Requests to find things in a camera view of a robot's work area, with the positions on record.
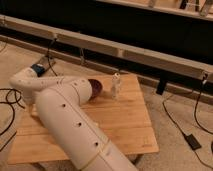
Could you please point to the long white baseboard rail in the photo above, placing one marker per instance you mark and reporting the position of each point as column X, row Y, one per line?
column 147, row 57

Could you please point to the black power brick right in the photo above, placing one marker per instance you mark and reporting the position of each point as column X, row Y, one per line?
column 192, row 141

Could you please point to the small clear plastic bottle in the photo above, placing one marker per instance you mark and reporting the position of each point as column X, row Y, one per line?
column 116, row 82

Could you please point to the blue power adapter box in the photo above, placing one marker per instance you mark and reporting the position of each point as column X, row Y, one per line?
column 39, row 70

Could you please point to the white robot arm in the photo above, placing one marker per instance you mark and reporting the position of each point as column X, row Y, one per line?
column 58, row 103

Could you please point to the dark red bowl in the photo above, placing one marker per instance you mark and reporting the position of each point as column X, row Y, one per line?
column 96, row 87

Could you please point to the wooden low table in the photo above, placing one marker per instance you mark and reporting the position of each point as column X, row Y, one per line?
column 125, row 120

